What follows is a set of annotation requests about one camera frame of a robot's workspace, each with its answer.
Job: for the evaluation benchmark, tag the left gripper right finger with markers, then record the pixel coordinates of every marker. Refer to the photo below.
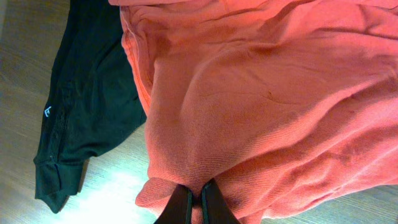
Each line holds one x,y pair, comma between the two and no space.
214,207

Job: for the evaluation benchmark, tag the black garment on left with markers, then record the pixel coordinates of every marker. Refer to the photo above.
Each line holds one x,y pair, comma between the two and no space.
93,104

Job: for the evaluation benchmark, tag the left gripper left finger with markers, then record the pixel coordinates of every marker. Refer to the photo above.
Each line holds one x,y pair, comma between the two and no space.
178,209

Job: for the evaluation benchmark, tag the orange t-shirt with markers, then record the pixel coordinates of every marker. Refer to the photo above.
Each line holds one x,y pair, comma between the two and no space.
286,104

